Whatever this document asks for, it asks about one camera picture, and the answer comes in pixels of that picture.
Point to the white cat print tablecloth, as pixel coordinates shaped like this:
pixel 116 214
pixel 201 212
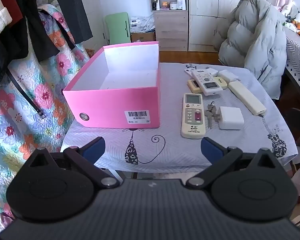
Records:
pixel 165 142

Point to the floral quilt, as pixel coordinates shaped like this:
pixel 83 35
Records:
pixel 15 130

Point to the cream remote with pink panel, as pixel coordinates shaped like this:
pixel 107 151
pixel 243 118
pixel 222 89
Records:
pixel 193 127

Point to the wooden shelf cabinet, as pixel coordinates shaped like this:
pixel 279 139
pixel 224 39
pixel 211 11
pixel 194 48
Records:
pixel 170 30

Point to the large white charger block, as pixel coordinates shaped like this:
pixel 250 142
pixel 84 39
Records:
pixel 231 118

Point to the pink cardboard storage box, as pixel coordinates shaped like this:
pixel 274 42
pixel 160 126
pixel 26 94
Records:
pixel 115 105

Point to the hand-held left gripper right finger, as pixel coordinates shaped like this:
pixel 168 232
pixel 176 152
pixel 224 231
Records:
pixel 210 148

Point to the stack of tissue packs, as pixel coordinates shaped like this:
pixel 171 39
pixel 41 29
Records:
pixel 142 23

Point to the white remote with grey display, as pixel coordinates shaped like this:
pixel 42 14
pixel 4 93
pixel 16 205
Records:
pixel 205 78

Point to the bunch of metal keys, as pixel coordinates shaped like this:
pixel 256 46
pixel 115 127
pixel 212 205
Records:
pixel 210 116

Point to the wooden wardrobe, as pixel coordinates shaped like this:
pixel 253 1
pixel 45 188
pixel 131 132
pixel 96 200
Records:
pixel 205 5

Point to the cream telephone handset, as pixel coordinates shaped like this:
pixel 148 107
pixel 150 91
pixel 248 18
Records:
pixel 245 97

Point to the white fan remote control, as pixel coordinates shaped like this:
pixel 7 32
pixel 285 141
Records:
pixel 188 71

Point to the yellow remote control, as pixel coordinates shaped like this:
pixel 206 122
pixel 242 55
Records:
pixel 221 82

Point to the small white charger block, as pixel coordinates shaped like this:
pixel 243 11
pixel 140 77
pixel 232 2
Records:
pixel 227 76

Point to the grey puffer jacket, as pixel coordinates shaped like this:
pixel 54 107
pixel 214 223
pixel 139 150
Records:
pixel 252 42

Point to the small cream remote control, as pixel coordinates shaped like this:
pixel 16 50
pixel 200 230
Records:
pixel 193 86

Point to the white jar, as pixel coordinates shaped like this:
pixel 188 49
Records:
pixel 173 6

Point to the black hanging garment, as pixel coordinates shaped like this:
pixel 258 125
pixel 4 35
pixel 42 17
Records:
pixel 52 5

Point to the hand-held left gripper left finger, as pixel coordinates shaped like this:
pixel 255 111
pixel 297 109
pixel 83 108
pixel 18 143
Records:
pixel 93 148

